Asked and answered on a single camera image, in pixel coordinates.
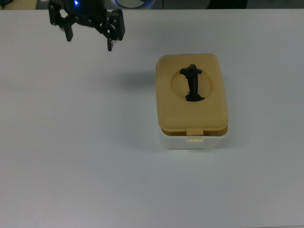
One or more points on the white round object blue rim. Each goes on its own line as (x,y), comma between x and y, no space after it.
(133,2)

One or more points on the brown desk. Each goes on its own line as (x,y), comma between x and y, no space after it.
(19,6)

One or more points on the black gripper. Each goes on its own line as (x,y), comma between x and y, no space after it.
(88,12)

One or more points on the white plastic tool case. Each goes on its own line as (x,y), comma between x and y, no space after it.
(175,142)

